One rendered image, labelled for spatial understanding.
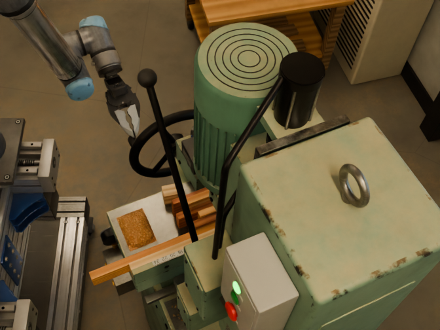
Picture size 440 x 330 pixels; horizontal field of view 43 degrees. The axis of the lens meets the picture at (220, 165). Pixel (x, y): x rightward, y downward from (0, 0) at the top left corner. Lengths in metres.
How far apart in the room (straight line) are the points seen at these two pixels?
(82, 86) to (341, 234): 0.98
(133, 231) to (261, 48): 0.64
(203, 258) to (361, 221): 0.30
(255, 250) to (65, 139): 2.03
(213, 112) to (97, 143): 1.79
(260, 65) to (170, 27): 2.25
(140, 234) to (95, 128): 1.39
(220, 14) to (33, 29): 1.17
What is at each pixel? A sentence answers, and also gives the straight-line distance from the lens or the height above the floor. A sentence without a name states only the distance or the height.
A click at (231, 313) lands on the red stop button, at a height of 1.37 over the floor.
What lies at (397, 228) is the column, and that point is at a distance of 0.77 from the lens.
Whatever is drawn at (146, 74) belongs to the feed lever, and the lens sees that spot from 1.00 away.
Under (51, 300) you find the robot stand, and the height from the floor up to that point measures 0.23.
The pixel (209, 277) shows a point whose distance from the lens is 0.94.
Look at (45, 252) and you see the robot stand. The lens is 2.21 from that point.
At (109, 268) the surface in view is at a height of 0.94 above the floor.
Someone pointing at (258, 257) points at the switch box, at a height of 1.48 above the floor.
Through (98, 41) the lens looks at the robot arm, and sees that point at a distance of 1.67.
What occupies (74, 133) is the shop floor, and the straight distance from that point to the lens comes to 2.73.
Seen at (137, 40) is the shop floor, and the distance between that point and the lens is 3.08.
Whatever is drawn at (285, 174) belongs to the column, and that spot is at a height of 1.52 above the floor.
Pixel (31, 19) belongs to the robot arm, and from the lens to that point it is 1.40.
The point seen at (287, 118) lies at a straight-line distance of 0.80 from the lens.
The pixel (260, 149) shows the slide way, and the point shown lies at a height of 1.52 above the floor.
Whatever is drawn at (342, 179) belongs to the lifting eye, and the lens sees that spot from 0.76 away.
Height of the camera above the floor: 2.17
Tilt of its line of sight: 57 degrees down
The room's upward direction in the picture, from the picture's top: 5 degrees clockwise
